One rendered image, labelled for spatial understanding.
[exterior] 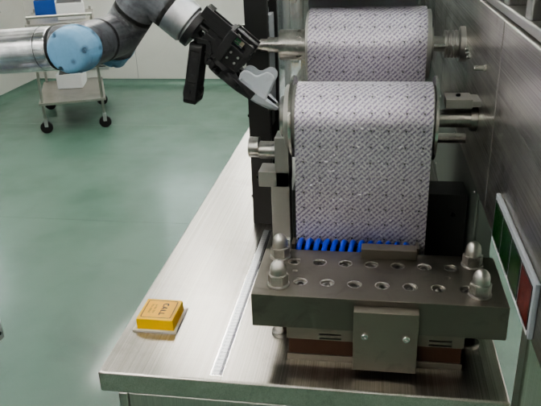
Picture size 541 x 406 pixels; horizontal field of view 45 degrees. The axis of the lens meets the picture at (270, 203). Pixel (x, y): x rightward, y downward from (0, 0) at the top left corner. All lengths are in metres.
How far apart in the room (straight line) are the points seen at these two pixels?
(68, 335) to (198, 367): 1.83
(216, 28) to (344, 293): 0.51
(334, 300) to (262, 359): 0.17
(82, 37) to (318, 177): 0.46
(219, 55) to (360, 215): 0.38
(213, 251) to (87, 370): 1.32
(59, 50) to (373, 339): 0.68
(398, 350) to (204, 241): 0.62
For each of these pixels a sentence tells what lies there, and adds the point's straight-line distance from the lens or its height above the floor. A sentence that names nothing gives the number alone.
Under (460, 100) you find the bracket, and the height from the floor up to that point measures 1.29.
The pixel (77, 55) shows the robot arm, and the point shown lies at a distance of 1.10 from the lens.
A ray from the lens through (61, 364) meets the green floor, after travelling 2.76.
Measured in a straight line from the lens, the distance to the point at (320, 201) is 1.17.
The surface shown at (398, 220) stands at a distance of 1.19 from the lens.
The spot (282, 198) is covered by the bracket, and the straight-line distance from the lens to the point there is 1.27.
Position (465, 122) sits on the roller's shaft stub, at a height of 1.25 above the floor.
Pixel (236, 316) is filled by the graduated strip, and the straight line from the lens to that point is 1.23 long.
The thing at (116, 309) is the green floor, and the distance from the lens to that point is 3.02.
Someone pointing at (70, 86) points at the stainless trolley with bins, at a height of 0.28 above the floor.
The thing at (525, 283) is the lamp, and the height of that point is 1.20.
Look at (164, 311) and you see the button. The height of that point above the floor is 0.92.
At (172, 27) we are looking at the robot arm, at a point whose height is 1.41.
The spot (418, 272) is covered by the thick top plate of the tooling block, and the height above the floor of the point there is 1.03.
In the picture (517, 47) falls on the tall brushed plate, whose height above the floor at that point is 1.42.
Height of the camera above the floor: 1.58
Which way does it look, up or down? 24 degrees down
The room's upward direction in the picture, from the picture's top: 2 degrees counter-clockwise
